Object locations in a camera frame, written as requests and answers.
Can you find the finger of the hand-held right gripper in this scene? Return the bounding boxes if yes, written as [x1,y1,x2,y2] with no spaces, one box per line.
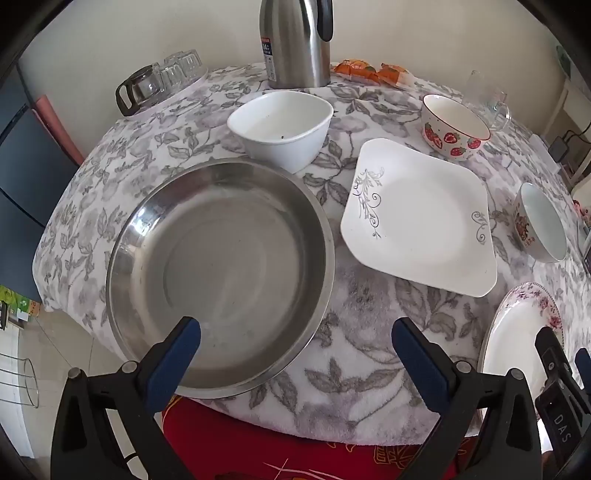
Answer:
[575,348,591,393]
[534,327,575,393]

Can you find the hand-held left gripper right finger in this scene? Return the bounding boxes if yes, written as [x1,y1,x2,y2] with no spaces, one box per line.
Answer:
[392,316,542,480]

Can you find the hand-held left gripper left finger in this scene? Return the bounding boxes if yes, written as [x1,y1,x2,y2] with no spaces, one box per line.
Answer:
[52,316,202,480]

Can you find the pink floral round plate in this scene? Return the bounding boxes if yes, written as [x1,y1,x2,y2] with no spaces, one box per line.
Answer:
[477,281,567,398]

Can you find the stainless steel basin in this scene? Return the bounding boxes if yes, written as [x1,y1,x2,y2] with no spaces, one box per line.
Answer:
[105,158,336,400]

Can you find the brown flower print bowl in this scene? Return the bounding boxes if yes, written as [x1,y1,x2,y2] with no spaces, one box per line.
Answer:
[512,182,568,264]

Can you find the white square plate grey scrolls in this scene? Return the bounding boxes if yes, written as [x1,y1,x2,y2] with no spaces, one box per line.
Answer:
[340,137,498,298]

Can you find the strawberry print bowl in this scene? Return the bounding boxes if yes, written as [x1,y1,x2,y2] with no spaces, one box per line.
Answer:
[421,93,491,161]

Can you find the white square bowl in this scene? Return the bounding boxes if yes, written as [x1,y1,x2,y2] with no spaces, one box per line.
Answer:
[226,90,334,175]

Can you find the red patterned cushion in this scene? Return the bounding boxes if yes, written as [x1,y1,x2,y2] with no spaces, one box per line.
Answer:
[159,394,485,480]

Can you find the green box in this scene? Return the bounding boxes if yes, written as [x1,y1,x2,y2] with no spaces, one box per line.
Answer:
[0,285,42,329]

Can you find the cream wooden shelf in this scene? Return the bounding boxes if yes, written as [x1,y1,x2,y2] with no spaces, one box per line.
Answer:
[545,76,591,185]

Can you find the dark blue fridge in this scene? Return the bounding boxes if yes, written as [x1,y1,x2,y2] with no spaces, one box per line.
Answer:
[0,65,86,303]

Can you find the clear glass mug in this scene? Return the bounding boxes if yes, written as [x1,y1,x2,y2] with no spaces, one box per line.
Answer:
[464,70,512,132]

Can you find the pink board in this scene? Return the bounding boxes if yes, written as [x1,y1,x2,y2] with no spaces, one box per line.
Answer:
[34,95,86,167]

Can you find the white serving tray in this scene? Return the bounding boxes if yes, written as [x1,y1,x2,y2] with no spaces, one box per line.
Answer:
[122,68,209,121]

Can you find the stainless steel thermos jug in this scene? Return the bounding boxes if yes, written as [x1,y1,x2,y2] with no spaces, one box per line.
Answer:
[259,0,334,90]

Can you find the wire rack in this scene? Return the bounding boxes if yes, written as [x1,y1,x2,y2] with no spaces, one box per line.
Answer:
[0,353,38,409]

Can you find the glass teapot black handle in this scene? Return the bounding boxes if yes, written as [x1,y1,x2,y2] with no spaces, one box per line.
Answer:
[115,65,162,117]

